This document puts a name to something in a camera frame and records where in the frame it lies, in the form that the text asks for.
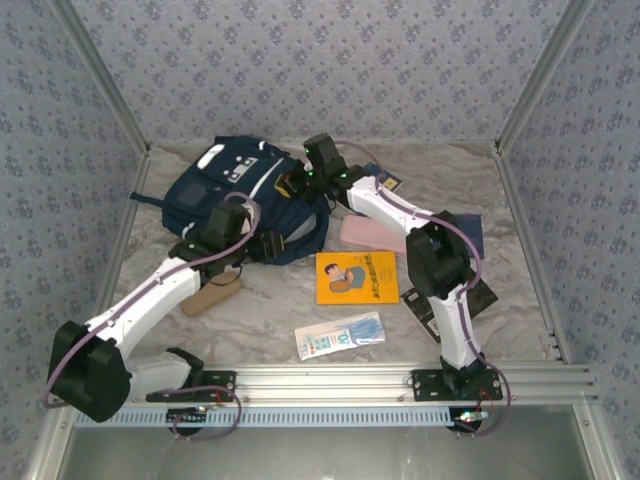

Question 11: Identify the navy blue backpack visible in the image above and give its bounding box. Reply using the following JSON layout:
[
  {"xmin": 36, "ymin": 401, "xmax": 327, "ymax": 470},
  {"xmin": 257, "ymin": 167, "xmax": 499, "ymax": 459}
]
[{"xmin": 130, "ymin": 134, "xmax": 331, "ymax": 266}]

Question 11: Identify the blue book narrow yellow label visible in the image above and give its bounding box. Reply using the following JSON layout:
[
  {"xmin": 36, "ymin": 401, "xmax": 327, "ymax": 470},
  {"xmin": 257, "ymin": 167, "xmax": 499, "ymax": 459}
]
[{"xmin": 364, "ymin": 162, "xmax": 404, "ymax": 194}]

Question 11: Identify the tan wooden block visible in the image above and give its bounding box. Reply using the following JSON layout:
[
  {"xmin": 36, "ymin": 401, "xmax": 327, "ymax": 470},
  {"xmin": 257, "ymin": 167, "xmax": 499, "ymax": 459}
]
[{"xmin": 180, "ymin": 272, "xmax": 242, "ymax": 317}]

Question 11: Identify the pink pencil case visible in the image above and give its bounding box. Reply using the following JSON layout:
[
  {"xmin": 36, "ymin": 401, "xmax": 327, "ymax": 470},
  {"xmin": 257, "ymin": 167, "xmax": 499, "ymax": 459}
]
[{"xmin": 340, "ymin": 213, "xmax": 409, "ymax": 254}]

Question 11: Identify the yellow cartoon cover book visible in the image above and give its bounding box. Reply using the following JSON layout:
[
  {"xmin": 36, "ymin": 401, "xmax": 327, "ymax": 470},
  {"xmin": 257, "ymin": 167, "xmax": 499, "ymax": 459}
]
[{"xmin": 315, "ymin": 251, "xmax": 401, "ymax": 305}]

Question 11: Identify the white blue pen pack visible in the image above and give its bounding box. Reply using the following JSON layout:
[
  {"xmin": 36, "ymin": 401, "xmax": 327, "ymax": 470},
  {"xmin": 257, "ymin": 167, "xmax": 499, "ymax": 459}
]
[{"xmin": 293, "ymin": 311, "xmax": 388, "ymax": 362}]

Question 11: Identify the black barcode package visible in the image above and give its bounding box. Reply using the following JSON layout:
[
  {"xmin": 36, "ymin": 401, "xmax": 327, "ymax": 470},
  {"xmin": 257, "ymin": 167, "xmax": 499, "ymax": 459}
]
[{"xmin": 403, "ymin": 279, "xmax": 500, "ymax": 344}]

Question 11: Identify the blue book wide yellow label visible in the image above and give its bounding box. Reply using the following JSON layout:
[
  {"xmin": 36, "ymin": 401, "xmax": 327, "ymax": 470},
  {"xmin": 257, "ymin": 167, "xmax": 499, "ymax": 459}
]
[{"xmin": 452, "ymin": 213, "xmax": 485, "ymax": 259}]

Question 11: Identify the small black control board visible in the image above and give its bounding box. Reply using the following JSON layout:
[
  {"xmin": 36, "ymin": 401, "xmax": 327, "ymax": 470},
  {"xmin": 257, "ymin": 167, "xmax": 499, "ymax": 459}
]
[
  {"xmin": 166, "ymin": 407, "xmax": 210, "ymax": 426},
  {"xmin": 449, "ymin": 409, "xmax": 490, "ymax": 432}
]

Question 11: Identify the grey metal panel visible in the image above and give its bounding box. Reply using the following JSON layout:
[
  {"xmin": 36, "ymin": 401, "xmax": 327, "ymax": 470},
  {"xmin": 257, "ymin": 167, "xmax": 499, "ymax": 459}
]
[{"xmin": 54, "ymin": 424, "xmax": 596, "ymax": 480}]

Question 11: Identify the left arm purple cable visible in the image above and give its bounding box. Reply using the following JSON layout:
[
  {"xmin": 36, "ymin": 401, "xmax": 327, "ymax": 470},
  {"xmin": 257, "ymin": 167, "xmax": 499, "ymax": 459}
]
[{"xmin": 42, "ymin": 192, "xmax": 262, "ymax": 442}]

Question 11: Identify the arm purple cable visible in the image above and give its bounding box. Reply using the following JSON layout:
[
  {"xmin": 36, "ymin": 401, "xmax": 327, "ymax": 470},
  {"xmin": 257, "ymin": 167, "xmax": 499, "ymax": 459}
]
[
  {"xmin": 42, "ymin": 192, "xmax": 262, "ymax": 442},
  {"xmin": 333, "ymin": 140, "xmax": 512, "ymax": 439}
]

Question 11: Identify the aluminium side rail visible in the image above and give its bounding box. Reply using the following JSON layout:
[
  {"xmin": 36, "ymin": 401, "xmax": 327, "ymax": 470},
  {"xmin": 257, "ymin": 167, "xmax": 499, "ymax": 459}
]
[
  {"xmin": 97, "ymin": 149, "xmax": 152, "ymax": 314},
  {"xmin": 493, "ymin": 144, "xmax": 572, "ymax": 365}
]

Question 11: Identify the aluminium wall edge rail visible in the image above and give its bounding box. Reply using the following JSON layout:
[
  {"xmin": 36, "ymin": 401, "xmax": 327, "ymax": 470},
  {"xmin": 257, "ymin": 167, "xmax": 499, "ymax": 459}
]
[{"xmin": 149, "ymin": 139, "xmax": 497, "ymax": 149}]

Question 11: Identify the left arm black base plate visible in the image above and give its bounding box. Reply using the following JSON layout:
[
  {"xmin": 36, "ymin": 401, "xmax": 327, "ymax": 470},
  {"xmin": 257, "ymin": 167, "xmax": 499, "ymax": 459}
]
[{"xmin": 145, "ymin": 369, "xmax": 238, "ymax": 404}]

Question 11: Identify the aluminium mounting rail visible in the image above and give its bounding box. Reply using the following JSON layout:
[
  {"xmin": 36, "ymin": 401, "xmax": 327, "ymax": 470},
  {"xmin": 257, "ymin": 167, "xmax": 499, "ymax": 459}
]
[{"xmin": 53, "ymin": 364, "xmax": 600, "ymax": 407}]

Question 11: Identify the slotted grey cable duct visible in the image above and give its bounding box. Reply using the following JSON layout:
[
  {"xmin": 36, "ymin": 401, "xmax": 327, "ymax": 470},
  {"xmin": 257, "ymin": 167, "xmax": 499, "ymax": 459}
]
[{"xmin": 74, "ymin": 405, "xmax": 457, "ymax": 429}]

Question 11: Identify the aluminium frame post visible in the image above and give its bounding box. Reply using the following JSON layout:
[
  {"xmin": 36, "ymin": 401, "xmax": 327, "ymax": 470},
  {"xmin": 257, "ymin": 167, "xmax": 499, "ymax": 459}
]
[
  {"xmin": 49, "ymin": 0, "xmax": 152, "ymax": 157},
  {"xmin": 493, "ymin": 0, "xmax": 597, "ymax": 157}
]

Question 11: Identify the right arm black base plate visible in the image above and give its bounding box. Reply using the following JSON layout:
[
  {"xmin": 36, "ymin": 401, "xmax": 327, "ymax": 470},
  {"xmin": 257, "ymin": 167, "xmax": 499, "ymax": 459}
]
[{"xmin": 410, "ymin": 369, "xmax": 504, "ymax": 404}]

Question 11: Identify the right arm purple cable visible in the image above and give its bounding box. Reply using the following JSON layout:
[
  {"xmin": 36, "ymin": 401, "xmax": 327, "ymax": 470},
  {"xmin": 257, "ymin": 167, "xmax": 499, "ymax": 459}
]
[{"xmin": 333, "ymin": 140, "xmax": 512, "ymax": 439}]

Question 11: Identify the aluminium frame leg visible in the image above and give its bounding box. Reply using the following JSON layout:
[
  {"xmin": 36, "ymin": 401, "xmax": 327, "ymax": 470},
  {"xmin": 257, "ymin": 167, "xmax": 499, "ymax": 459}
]
[
  {"xmin": 572, "ymin": 404, "xmax": 626, "ymax": 480},
  {"xmin": 24, "ymin": 404, "xmax": 76, "ymax": 480}
]

